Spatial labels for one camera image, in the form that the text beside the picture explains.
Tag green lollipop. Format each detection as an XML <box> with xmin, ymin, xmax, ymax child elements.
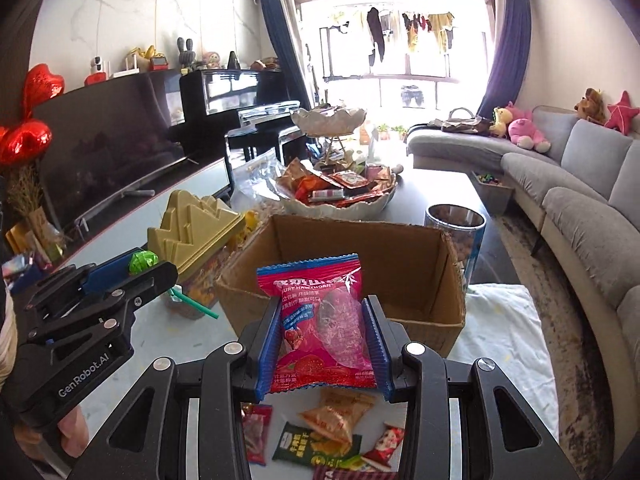
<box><xmin>128</xmin><ymin>250</ymin><xmax>219</xmax><ymax>320</ymax></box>

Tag red jerky snack packet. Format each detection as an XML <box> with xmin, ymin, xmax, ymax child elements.
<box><xmin>241</xmin><ymin>403</ymin><xmax>273</xmax><ymax>466</ymax></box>

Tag small red candy packet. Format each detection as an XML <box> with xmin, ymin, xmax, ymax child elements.
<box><xmin>361</xmin><ymin>424</ymin><xmax>405</xmax><ymax>472</ymax></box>

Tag green cracker packet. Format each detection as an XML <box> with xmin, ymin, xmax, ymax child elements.
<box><xmin>272</xmin><ymin>422</ymin><xmax>362</xmax><ymax>468</ymax></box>

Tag orange snack packet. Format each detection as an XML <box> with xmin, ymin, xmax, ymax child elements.
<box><xmin>298</xmin><ymin>388</ymin><xmax>376</xmax><ymax>444</ymax></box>

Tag maroon Costa cookie packet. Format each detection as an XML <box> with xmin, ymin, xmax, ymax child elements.
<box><xmin>312</xmin><ymin>466</ymin><xmax>398</xmax><ymax>480</ymax></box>

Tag pink hawthorn snack packet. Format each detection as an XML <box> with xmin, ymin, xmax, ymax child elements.
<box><xmin>256</xmin><ymin>254</ymin><xmax>376</xmax><ymax>393</ymax></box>

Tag person's hand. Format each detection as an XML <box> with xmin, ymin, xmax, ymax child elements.
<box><xmin>13</xmin><ymin>406</ymin><xmax>89</xmax><ymax>462</ymax></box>

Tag dried flower bouquet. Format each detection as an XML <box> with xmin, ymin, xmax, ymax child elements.
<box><xmin>8</xmin><ymin>164</ymin><xmax>66</xmax><ymax>263</ymax></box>

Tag gold-lidded clear candy jar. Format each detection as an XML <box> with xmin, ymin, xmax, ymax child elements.
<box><xmin>148</xmin><ymin>190</ymin><xmax>260</xmax><ymax>320</ymax></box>

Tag light blue table cloth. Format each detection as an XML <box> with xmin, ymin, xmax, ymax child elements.
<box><xmin>74</xmin><ymin>282</ymin><xmax>561</xmax><ymax>480</ymax></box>

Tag black television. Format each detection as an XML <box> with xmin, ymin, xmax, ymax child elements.
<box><xmin>34</xmin><ymin>70</ymin><xmax>186</xmax><ymax>231</ymax></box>

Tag red heart balloons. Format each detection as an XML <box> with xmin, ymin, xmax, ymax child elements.
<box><xmin>1</xmin><ymin>63</ymin><xmax>65</xmax><ymax>169</ymax></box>

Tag brown cardboard box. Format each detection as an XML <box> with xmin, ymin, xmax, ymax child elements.
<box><xmin>215</xmin><ymin>214</ymin><xmax>465</xmax><ymax>358</ymax></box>

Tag clear plastic zip bag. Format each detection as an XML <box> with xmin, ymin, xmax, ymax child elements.
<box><xmin>230</xmin><ymin>150</ymin><xmax>286</xmax><ymax>220</ymax></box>

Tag clear nut canister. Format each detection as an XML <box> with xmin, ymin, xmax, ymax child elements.
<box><xmin>424</xmin><ymin>204</ymin><xmax>486</xmax><ymax>290</ymax></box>

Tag black piano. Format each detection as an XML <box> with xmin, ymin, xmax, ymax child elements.
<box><xmin>177</xmin><ymin>70</ymin><xmax>300</xmax><ymax>162</ymax></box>

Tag tiered white snack bowl stand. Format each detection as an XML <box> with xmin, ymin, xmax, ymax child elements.
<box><xmin>274</xmin><ymin>106</ymin><xmax>404</xmax><ymax>220</ymax></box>

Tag grey curved sofa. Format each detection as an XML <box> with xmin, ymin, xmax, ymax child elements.
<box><xmin>408</xmin><ymin>106</ymin><xmax>639</xmax><ymax>457</ymax></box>

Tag pink plush toy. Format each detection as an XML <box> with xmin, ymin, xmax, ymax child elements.
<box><xmin>506</xmin><ymin>102</ymin><xmax>551</xmax><ymax>154</ymax></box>

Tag yellow plush toy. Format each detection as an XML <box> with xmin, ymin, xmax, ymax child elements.
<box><xmin>488</xmin><ymin>107</ymin><xmax>513</xmax><ymax>139</ymax></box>

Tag left blue curtain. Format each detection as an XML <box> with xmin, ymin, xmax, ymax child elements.
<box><xmin>259</xmin><ymin>0</ymin><xmax>312</xmax><ymax>110</ymax></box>

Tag blue curtain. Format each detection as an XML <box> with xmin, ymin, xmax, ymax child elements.
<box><xmin>259</xmin><ymin>0</ymin><xmax>312</xmax><ymax>110</ymax></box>
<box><xmin>477</xmin><ymin>0</ymin><xmax>533</xmax><ymax>118</ymax></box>

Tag brown plush lion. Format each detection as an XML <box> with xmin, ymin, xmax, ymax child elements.
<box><xmin>574</xmin><ymin>88</ymin><xmax>605</xmax><ymax>126</ymax></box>

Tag red star pillow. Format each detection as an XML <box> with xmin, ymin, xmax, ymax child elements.
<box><xmin>604</xmin><ymin>90</ymin><xmax>640</xmax><ymax>136</ymax></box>

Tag right blue curtain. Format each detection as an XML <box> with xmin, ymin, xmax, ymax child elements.
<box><xmin>477</xmin><ymin>0</ymin><xmax>533</xmax><ymax>118</ymax></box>

